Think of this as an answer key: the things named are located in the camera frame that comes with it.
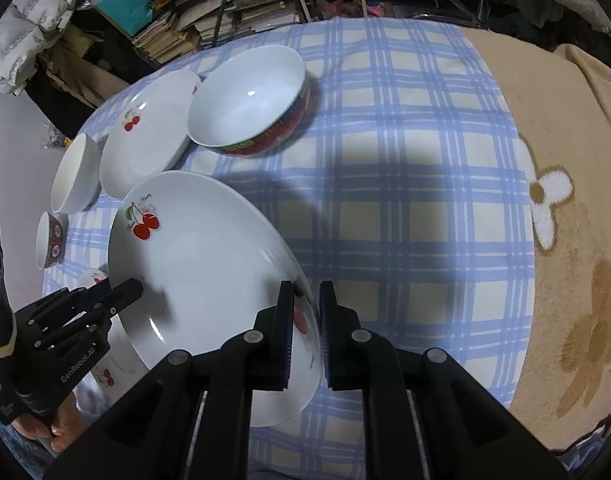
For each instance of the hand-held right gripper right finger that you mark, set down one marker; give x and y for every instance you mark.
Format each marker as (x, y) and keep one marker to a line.
(326, 340)

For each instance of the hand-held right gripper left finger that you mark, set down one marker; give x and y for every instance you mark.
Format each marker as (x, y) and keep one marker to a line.
(287, 340)

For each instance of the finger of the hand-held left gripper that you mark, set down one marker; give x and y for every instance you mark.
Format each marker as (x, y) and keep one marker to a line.
(128, 292)
(60, 300)

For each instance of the large white cherry plate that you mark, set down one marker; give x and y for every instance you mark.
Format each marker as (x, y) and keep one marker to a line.
(195, 260)

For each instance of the medium white cherry plate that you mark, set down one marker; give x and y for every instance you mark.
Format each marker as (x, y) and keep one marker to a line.
(145, 145)

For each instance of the person's left hand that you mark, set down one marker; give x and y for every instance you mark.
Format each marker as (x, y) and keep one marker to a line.
(53, 430)

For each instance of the small red patterned bowl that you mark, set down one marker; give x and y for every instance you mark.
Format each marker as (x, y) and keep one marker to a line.
(45, 242)

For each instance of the small white cherry plate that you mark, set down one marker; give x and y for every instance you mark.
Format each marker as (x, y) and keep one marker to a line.
(126, 366)

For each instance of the plain white bowl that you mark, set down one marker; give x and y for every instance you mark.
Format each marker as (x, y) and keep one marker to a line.
(78, 170)

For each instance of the blue plaid blanket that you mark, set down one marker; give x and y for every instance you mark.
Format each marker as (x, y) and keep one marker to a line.
(410, 160)

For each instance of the brown cardboard sheet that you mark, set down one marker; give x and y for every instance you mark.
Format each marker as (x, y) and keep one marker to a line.
(85, 75)

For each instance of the white puffy jacket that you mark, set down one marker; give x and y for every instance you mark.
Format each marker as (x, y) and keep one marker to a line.
(25, 25)

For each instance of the stack of books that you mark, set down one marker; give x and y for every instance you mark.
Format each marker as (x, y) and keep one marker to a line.
(210, 20)

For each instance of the teal box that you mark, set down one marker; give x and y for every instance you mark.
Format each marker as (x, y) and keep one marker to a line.
(128, 2)

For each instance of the green pole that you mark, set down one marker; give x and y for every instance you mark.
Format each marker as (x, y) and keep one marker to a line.
(224, 5)

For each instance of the beige flower blanket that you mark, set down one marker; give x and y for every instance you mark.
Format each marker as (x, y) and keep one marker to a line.
(560, 135)

